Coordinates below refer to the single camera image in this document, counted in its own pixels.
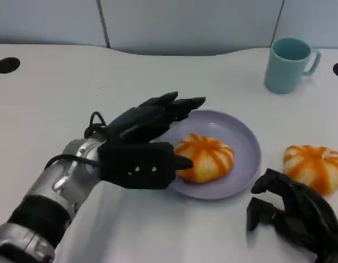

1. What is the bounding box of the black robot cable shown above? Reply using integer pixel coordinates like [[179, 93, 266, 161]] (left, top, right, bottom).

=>
[[83, 111, 111, 139], [44, 154, 102, 169]]

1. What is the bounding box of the lilac plate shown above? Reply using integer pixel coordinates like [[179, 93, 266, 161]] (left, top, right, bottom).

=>
[[151, 110, 262, 202]]

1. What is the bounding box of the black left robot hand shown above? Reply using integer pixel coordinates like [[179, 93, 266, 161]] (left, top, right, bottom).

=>
[[106, 92, 207, 171]]

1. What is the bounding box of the pale green mug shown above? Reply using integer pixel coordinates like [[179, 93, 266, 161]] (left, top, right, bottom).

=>
[[264, 37, 322, 94]]

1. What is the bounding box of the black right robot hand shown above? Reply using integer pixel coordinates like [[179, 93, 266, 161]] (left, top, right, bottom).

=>
[[246, 168, 338, 263]]

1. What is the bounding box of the orange and white bread roll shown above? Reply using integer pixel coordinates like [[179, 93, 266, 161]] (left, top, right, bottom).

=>
[[283, 145, 338, 196], [174, 133, 235, 184]]

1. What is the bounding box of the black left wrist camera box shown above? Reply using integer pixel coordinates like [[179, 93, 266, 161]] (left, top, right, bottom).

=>
[[97, 142, 177, 190]]

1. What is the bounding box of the grey partition panel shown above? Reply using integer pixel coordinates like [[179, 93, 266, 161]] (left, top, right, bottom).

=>
[[0, 0, 107, 48], [272, 0, 338, 50], [97, 0, 285, 57]]

